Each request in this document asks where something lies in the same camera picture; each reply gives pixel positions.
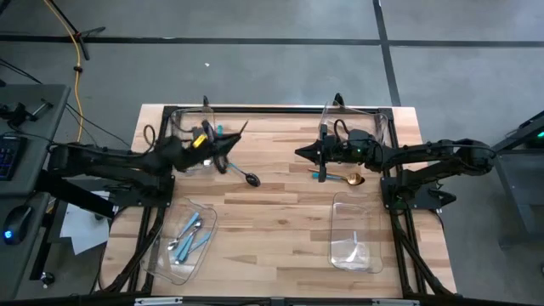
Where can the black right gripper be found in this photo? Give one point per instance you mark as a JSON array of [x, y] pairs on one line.
[[353, 156]]

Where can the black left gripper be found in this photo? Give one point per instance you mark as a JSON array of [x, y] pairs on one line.
[[187, 155]]

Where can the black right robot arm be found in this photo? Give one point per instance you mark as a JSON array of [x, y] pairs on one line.
[[438, 153]]

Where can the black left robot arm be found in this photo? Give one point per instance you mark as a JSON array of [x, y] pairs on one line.
[[106, 159]]

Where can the clear plastic bin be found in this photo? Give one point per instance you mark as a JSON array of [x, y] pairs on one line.
[[355, 255], [187, 119], [365, 115], [170, 268]]

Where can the black curved clamp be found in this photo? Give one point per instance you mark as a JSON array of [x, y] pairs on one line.
[[205, 101], [338, 100]]

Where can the utensils pile right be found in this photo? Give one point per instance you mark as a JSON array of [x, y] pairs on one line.
[[355, 179]]

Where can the black support beam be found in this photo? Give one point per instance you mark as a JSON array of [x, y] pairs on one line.
[[72, 193]]

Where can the white paper sheets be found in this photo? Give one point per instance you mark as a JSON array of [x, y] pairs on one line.
[[85, 229]]

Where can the black tripod stand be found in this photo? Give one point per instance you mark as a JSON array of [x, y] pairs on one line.
[[91, 31]]

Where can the grey desk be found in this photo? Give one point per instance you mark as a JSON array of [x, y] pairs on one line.
[[47, 110]]

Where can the grey metal cart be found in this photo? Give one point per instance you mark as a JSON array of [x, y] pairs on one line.
[[518, 170]]

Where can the black desk clamp device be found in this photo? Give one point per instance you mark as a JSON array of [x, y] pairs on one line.
[[17, 114]]

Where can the black keyboard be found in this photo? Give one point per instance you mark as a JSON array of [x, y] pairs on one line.
[[8, 157]]

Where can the black desk knob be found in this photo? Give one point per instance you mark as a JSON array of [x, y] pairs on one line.
[[47, 278]]

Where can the black computer mouse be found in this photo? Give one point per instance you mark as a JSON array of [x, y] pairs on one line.
[[17, 225]]

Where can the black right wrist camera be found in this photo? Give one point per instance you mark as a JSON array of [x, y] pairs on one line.
[[358, 138]]

